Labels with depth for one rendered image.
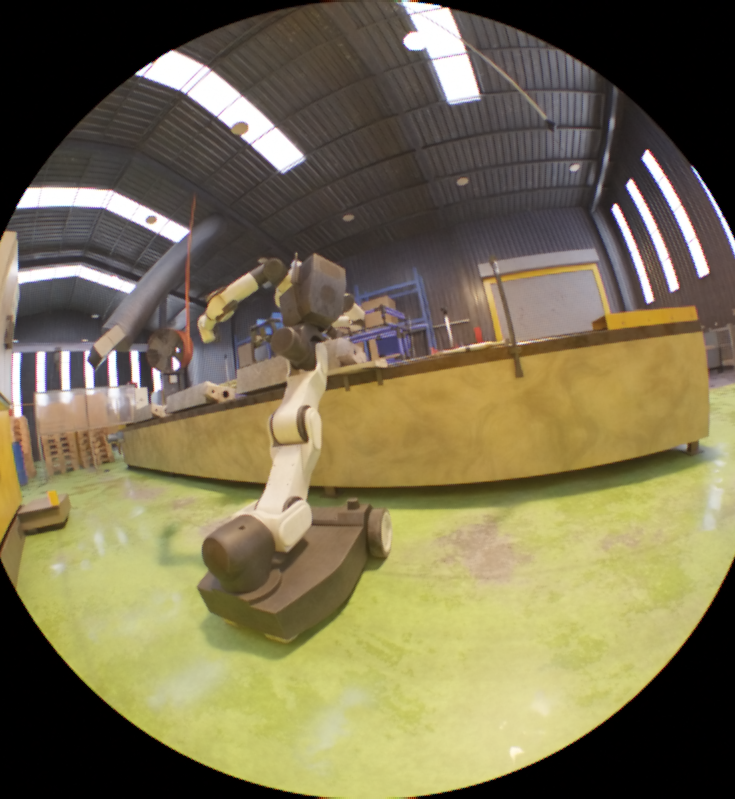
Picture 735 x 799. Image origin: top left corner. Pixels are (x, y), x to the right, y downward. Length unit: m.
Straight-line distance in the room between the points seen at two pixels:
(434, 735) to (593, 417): 1.42
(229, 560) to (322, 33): 9.67
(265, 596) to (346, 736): 0.40
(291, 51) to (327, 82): 1.52
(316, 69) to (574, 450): 9.71
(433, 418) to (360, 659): 1.15
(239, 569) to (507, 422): 1.28
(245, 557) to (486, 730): 0.66
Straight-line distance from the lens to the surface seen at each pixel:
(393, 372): 1.49
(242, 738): 0.75
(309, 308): 1.19
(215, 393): 2.65
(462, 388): 1.42
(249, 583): 0.76
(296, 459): 0.96
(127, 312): 8.71
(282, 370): 1.91
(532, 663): 0.75
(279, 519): 0.80
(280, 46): 9.53
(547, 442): 1.49
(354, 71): 9.64
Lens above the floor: 0.63
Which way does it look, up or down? 1 degrees down
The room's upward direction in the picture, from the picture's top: 9 degrees counter-clockwise
